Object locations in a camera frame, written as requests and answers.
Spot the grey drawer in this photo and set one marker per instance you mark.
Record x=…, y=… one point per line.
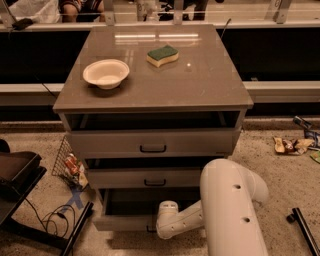
x=136, y=209
x=153, y=143
x=144, y=177

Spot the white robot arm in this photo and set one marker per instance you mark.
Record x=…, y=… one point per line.
x=225, y=209

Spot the grey drawer cabinet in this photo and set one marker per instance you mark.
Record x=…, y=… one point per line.
x=200, y=90

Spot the blue tape cross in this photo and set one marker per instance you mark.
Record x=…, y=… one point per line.
x=75, y=199

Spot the red soda can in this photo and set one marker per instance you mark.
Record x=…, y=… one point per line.
x=71, y=164

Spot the black stand leg right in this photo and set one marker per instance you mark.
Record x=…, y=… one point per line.
x=297, y=216

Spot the crumpled snack wrapper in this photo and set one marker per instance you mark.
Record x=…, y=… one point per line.
x=291, y=147

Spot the black stand base left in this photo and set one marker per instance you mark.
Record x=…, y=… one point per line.
x=19, y=174

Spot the white paper bowl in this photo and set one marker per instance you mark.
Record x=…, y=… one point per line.
x=106, y=74

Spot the green packet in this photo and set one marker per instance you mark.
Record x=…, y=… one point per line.
x=315, y=156

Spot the blue snack bag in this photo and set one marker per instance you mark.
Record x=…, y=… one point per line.
x=308, y=132

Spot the green yellow sponge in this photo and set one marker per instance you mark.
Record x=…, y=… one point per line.
x=163, y=55

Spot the seated person behind glass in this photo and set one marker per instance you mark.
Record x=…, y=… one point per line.
x=81, y=10

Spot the black device on ledge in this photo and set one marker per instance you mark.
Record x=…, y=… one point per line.
x=22, y=24

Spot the white plastic bag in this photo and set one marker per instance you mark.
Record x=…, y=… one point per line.
x=39, y=11

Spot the wire mesh basket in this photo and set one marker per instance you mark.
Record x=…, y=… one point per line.
x=78, y=181

